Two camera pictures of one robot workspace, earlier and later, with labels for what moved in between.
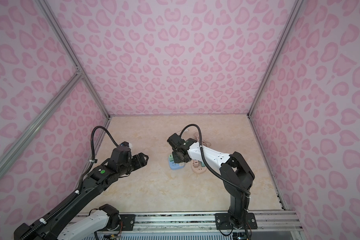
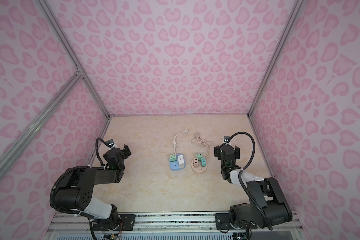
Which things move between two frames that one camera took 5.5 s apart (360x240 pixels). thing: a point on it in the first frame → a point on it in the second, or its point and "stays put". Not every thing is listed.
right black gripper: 176,156 → 228,151
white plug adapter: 124,143 → 110,143
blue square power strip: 175,166 stays put
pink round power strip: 200,169 stays put
